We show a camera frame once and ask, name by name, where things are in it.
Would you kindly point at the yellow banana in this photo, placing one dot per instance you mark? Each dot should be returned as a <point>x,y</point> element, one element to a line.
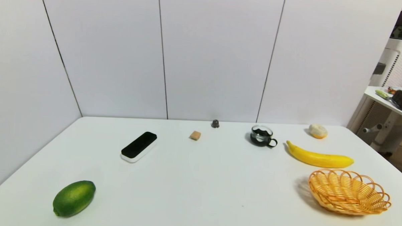
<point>316,158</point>

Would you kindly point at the yellow woven basket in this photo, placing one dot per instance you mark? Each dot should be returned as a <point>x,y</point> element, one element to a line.
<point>347,193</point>

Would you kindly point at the small dark grey figurine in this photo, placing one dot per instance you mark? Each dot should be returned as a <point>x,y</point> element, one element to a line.
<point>215,124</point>

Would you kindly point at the small brown cube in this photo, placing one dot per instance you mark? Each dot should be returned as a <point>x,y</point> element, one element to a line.
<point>195,135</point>

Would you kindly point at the black and white eraser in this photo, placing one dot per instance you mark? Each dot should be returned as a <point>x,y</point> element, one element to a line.
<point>139,145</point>

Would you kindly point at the peeled white orange fruit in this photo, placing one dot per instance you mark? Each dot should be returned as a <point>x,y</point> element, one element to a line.
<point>317,130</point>

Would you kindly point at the green lime fruit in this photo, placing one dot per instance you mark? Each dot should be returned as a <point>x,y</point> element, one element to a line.
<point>73,199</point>

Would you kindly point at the green vegetable toy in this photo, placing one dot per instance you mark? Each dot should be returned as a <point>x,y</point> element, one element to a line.
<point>383,94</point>

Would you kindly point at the small dark pegboard box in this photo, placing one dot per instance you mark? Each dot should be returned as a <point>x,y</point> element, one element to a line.
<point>379,68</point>

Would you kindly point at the white side table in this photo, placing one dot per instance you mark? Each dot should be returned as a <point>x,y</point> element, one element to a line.
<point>392,128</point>

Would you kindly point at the orange toy item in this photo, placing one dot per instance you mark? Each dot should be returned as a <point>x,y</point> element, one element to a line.
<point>394,89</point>

